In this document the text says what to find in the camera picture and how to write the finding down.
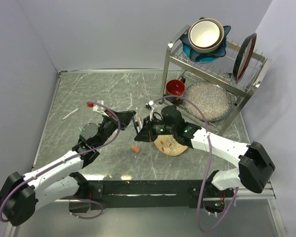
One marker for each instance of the black base beam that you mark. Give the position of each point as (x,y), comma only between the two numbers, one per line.
(142,193)

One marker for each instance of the tan decorated plate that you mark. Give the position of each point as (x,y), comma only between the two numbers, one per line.
(169,146)

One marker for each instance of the cream bowl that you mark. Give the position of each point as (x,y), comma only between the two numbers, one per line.
(206,35)

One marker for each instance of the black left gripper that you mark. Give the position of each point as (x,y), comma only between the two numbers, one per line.
(124,119)

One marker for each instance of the blue pen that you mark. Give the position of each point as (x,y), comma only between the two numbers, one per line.
(135,125)

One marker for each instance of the white marker with green end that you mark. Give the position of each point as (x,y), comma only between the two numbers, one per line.
(70,114)

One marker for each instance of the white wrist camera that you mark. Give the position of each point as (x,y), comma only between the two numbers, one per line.
(96,108)
(151,106)

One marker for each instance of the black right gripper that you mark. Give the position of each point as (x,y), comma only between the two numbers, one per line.
(147,133)

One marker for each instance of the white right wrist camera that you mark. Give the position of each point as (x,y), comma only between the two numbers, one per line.
(151,106)

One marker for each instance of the red and black mug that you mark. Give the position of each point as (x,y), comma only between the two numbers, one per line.
(175,87)

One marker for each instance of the white marker with pink end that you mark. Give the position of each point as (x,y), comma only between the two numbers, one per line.
(139,123)

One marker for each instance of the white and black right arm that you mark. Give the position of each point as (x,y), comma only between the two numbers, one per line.
(253,165)

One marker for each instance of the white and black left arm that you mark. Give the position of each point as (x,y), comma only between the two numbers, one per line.
(22,195)

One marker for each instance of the steel dish rack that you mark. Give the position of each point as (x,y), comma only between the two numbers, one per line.
(218,72)

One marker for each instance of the speckled glass plate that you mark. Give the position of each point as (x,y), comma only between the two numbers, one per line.
(209,100)

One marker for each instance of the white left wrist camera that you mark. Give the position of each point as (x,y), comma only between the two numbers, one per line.
(96,108)

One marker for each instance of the dark red-rimmed plate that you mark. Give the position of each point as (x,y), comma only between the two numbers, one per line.
(244,56)

